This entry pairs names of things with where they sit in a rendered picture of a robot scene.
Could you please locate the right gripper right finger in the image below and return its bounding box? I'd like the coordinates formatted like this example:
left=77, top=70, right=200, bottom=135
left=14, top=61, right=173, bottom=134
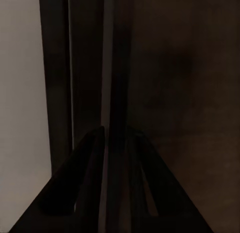
left=127, top=126, right=214, bottom=233

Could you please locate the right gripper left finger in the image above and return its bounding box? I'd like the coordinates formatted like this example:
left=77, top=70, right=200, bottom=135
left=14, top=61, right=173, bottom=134
left=8, top=126, right=105, bottom=233

